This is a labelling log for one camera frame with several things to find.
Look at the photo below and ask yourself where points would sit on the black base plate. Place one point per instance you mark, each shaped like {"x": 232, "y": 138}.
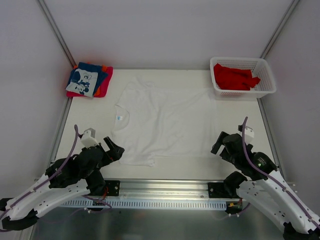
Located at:
{"x": 110, "y": 188}
{"x": 221, "y": 190}

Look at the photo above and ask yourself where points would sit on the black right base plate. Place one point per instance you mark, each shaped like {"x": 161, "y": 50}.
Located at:
{"x": 221, "y": 190}

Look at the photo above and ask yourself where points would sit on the dark blue folded t shirt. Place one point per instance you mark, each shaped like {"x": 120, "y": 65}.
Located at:
{"x": 100, "y": 72}

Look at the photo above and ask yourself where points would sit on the light blue printed t shirt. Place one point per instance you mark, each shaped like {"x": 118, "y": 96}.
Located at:
{"x": 83, "y": 82}

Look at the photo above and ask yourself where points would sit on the aluminium mounting rail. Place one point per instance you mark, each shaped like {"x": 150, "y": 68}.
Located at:
{"x": 136, "y": 189}

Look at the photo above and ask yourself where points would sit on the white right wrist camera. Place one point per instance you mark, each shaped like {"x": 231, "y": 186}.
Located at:
{"x": 248, "y": 133}

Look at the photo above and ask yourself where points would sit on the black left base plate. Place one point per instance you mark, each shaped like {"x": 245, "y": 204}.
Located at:
{"x": 110, "y": 188}

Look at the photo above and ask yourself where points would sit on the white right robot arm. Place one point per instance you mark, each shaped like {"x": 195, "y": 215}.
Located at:
{"x": 258, "y": 181}

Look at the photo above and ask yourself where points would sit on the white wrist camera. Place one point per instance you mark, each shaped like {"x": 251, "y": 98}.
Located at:
{"x": 88, "y": 138}
{"x": 248, "y": 133}

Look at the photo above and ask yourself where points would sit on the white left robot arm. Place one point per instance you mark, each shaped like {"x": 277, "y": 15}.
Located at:
{"x": 67, "y": 178}

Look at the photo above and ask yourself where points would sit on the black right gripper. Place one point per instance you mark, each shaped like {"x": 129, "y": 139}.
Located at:
{"x": 223, "y": 145}

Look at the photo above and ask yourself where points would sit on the white slotted cable duct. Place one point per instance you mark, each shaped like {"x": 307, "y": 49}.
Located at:
{"x": 162, "y": 204}

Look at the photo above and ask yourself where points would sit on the pink folded t shirt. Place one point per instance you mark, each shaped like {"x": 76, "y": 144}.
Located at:
{"x": 106, "y": 82}

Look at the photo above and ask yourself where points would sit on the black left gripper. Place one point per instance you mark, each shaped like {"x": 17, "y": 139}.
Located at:
{"x": 105, "y": 154}

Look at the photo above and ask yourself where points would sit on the white t shirt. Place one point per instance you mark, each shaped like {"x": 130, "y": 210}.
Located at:
{"x": 155, "y": 122}

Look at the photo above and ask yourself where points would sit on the white plastic basket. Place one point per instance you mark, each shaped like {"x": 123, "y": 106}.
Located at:
{"x": 259, "y": 68}

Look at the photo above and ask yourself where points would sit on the red t shirt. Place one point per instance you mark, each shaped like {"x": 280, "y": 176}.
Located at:
{"x": 234, "y": 79}

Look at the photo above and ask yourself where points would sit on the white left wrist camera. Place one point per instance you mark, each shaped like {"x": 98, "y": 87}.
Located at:
{"x": 88, "y": 138}

